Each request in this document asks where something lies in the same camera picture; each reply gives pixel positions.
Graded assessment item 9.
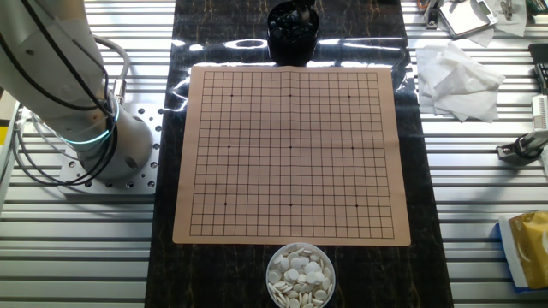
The gripper finger with silver tip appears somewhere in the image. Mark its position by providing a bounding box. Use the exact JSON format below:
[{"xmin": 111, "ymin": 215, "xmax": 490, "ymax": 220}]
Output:
[{"xmin": 298, "ymin": 0, "xmax": 316, "ymax": 21}]

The tan go board mat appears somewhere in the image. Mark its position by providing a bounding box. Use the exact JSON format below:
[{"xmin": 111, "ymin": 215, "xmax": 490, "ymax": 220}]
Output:
[{"xmin": 172, "ymin": 65, "xmax": 412, "ymax": 247}]

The black bowl of black stones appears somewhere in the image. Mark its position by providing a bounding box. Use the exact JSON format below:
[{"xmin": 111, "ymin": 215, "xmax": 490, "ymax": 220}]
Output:
[{"xmin": 266, "ymin": 0, "xmax": 320, "ymax": 68}]

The pile of white tissues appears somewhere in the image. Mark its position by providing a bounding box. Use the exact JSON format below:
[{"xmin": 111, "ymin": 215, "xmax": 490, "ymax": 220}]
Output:
[{"xmin": 414, "ymin": 41, "xmax": 506, "ymax": 124}]

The white tissue sheet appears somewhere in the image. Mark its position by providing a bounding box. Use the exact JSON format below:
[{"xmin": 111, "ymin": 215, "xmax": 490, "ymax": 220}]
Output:
[{"xmin": 466, "ymin": 0, "xmax": 528, "ymax": 48}]

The black keyboard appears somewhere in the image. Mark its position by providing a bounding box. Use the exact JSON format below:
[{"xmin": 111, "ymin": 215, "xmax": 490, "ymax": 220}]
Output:
[{"xmin": 527, "ymin": 42, "xmax": 548, "ymax": 96}]

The black and silver tool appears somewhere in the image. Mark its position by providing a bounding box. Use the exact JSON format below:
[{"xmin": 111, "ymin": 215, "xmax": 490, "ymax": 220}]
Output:
[{"xmin": 496, "ymin": 93, "xmax": 548, "ymax": 167}]

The white bowl of white stones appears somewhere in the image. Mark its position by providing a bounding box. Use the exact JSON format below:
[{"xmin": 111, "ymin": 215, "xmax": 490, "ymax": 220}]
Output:
[{"xmin": 265, "ymin": 242, "xmax": 337, "ymax": 308}]

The black marble pattern mat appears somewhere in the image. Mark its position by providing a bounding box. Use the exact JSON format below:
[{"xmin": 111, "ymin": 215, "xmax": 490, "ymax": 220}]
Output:
[{"xmin": 144, "ymin": 0, "xmax": 455, "ymax": 308}]

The colourful block pattern cloth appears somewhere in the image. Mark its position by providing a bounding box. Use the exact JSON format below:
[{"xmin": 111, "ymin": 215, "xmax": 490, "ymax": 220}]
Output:
[{"xmin": 0, "ymin": 92, "xmax": 18, "ymax": 146}]

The yellow tissue pack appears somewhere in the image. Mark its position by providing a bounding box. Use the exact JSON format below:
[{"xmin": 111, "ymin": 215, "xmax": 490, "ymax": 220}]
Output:
[{"xmin": 498, "ymin": 210, "xmax": 548, "ymax": 294}]

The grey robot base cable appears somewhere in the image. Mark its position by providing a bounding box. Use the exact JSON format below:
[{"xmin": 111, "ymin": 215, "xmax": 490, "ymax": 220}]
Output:
[{"xmin": 92, "ymin": 35, "xmax": 132, "ymax": 107}]

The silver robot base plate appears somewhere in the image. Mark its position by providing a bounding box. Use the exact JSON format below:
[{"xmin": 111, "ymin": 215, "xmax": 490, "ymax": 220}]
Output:
[{"xmin": 57, "ymin": 102, "xmax": 164, "ymax": 196}]

